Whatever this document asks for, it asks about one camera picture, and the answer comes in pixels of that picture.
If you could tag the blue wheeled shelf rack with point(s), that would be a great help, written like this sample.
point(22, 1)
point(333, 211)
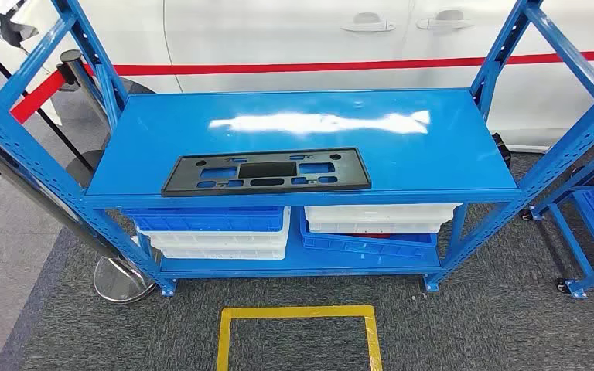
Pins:
point(578, 293)

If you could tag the black plastic plate holder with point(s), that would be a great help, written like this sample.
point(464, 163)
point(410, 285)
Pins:
point(179, 182)

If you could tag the stanchion with chrome base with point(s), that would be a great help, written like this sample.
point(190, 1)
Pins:
point(123, 281)

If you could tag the white plastic bin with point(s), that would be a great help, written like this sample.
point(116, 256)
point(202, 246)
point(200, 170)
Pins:
point(374, 228)
point(379, 212)
point(215, 239)
point(220, 253)

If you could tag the yellow floor tape square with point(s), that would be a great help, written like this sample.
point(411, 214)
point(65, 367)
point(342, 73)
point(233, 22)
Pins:
point(297, 311)

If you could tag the white car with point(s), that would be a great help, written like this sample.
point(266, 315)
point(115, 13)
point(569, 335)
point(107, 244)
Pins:
point(276, 30)

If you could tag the blue metal shelf rack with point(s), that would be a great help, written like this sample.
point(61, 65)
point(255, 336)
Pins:
point(430, 153)

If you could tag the red barrier belt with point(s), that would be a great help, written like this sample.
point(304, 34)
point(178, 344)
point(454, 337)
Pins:
point(328, 66)
point(35, 100)

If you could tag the thin black post stand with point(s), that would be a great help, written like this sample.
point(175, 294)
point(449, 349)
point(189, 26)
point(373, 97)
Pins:
point(84, 171)

